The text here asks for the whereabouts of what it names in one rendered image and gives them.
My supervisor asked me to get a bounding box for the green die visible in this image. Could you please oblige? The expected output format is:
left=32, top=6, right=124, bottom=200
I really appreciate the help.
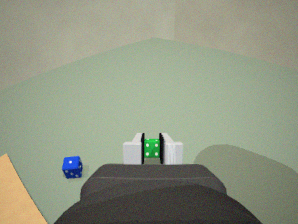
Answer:
left=144, top=139, right=160, bottom=158

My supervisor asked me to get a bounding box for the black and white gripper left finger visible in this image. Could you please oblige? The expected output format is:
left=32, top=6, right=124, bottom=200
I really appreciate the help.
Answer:
left=123, top=133, right=145, bottom=164

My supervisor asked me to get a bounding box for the blue die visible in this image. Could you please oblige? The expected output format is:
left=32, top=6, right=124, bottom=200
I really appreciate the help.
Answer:
left=62, top=156, right=83, bottom=179

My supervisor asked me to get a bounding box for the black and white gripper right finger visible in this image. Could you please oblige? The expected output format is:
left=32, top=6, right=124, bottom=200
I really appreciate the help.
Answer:
left=159, top=133, right=183, bottom=165

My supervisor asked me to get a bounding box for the orange square mat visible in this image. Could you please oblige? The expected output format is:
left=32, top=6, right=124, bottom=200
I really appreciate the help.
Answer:
left=0, top=153, right=48, bottom=224

